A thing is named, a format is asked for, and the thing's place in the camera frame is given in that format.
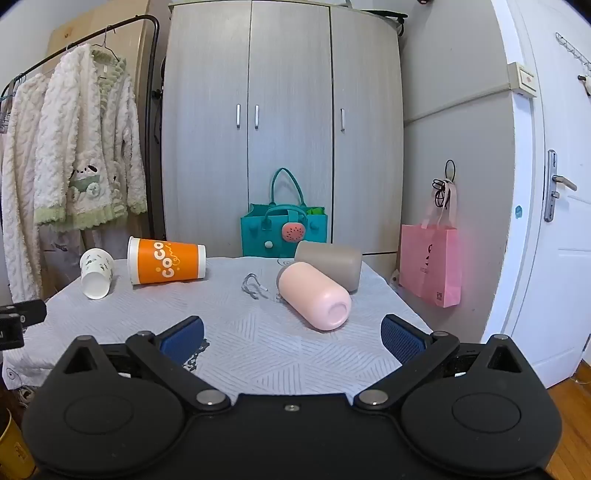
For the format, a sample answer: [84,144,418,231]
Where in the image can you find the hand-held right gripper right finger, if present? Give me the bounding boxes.
[354,314,533,411]

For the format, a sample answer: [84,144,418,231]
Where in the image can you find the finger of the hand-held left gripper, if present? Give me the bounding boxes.
[0,299,48,327]
[0,314,25,350]

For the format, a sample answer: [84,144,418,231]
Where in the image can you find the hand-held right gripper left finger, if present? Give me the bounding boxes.
[55,316,232,414]

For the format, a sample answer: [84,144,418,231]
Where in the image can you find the pink cup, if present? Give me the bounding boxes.
[276,261,353,332]

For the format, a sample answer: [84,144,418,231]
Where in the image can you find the white printed paper cup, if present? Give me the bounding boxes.
[79,248,115,300]

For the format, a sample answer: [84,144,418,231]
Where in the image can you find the orange paper cup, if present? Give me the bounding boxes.
[127,236,208,286]

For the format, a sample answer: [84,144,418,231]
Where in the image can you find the taupe cup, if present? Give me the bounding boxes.
[294,240,363,295]

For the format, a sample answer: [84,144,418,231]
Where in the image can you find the yellow cup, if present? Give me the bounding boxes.
[0,408,37,480]

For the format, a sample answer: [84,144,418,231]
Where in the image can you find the white patterned tablecloth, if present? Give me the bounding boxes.
[2,256,435,398]

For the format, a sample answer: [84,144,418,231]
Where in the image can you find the pink paper shopping bag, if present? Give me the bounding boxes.
[399,182,463,309]

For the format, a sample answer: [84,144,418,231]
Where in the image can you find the clear plastic loop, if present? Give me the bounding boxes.
[240,272,270,301]

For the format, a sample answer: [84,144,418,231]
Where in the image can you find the teal felt tote bag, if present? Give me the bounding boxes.
[239,167,329,258]

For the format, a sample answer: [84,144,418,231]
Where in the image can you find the white door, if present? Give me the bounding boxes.
[480,0,591,389]

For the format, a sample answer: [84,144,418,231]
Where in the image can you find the white green fleece robe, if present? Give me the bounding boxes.
[33,43,149,232]

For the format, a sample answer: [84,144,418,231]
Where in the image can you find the black clothes rack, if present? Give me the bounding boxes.
[0,14,163,237]

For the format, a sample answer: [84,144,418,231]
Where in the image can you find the grey wooden wardrobe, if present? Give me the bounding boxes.
[159,0,405,260]

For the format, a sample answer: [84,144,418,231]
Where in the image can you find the black cord bundle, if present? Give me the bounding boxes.
[431,159,458,206]

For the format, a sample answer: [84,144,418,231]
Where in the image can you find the metal door handle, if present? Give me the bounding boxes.
[543,150,578,223]

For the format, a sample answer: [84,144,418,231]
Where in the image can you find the beige wall switch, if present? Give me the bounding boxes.
[507,61,539,99]

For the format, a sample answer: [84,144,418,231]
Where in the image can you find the white wall hook rack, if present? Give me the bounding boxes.
[555,32,591,71]

